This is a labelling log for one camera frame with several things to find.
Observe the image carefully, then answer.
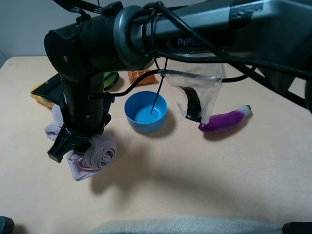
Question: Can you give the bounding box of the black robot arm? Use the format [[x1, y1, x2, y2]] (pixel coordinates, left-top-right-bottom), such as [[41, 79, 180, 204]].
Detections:
[[44, 0, 312, 162]]

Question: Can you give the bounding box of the green toy lime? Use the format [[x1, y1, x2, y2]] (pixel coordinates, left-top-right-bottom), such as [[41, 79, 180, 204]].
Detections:
[[103, 72, 120, 91]]

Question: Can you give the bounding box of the blue plastic bowl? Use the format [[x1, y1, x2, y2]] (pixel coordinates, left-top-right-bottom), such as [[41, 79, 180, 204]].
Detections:
[[124, 91, 168, 133]]

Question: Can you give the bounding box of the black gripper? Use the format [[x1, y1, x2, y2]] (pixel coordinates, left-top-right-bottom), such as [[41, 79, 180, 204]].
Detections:
[[47, 72, 112, 163]]

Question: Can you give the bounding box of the orange toy waffle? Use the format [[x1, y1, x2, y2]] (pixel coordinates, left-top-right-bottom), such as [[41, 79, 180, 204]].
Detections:
[[127, 68, 156, 87]]

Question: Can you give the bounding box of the pink towel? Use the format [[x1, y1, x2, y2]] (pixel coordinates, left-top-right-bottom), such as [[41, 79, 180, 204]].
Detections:
[[45, 104, 117, 181]]

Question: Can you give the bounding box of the yellow toy mango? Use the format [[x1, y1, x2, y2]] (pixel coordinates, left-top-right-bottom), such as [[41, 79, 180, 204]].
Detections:
[[30, 84, 54, 109]]

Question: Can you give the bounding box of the purple toy eggplant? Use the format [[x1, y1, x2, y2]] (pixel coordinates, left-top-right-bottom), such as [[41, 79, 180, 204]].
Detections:
[[198, 105, 252, 134]]

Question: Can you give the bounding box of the black cable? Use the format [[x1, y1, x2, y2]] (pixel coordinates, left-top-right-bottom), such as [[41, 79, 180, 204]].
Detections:
[[87, 1, 312, 100]]

